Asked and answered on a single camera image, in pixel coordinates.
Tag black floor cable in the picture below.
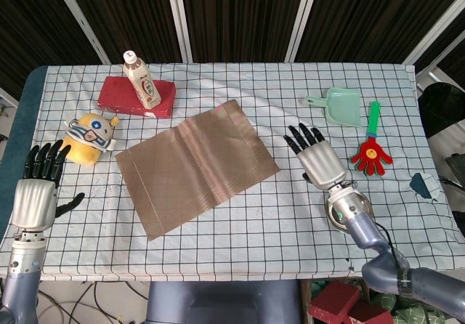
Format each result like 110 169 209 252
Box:
91 281 150 324
35 288 96 324

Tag black bulky bag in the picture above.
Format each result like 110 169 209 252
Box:
417 82 465 139

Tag mint green plastic dustpan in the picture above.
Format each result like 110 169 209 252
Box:
304 87 363 128

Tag grey blue robot torso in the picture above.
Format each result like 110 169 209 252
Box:
147 279 302 324

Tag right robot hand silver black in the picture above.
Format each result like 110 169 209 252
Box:
283 123 348 191

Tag green leaf patterned cloth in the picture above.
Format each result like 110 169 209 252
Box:
370 287 448 324

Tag stainless steel bowl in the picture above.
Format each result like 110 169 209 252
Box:
324 189 374 235

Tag white checked tablecloth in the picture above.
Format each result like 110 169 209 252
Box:
0 62 465 281

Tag yellow plush toy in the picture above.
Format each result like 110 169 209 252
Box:
60 113 121 167

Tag brown woven placemat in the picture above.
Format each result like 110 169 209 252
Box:
115 99 282 242

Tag red hand clapper green handle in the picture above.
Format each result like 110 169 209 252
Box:
350 100 394 177

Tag beige milk tea bottle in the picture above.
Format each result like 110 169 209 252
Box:
122 49 162 109

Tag white partition frame post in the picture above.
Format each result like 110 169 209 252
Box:
402 0 465 66
284 0 323 63
164 0 193 63
49 0 110 65

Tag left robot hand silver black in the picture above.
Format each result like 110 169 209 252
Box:
10 139 86 232

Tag red brick block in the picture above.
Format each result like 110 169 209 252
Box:
97 76 177 120

